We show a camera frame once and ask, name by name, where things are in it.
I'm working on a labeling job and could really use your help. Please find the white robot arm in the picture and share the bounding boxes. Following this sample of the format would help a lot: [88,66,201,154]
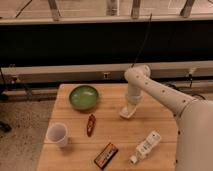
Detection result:
[121,65,213,171]

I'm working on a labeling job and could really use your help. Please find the green bowl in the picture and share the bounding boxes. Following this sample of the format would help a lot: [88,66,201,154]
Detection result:
[69,85,99,111]

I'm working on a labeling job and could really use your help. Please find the brown snack bar packet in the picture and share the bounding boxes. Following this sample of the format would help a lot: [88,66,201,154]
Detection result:
[94,143,118,169]

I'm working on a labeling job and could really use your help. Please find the white plastic bottle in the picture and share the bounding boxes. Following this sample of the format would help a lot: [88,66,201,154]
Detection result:
[130,131,161,164]

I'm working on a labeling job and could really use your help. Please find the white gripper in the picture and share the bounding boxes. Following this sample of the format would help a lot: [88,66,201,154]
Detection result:
[125,84,142,106]

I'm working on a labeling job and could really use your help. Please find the black cable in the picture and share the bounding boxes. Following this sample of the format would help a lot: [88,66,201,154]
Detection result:
[130,13,153,69]

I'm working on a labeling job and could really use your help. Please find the white baseboard rail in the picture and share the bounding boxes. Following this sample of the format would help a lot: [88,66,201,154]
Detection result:
[0,61,213,84]

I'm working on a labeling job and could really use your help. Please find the white plastic cup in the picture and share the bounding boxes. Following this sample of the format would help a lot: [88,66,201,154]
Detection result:
[46,123,68,148]

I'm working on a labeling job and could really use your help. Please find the red chili pepper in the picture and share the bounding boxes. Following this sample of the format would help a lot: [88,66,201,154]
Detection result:
[87,114,96,137]

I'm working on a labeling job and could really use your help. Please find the white sponge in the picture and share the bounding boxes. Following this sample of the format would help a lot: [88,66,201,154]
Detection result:
[120,104,137,119]

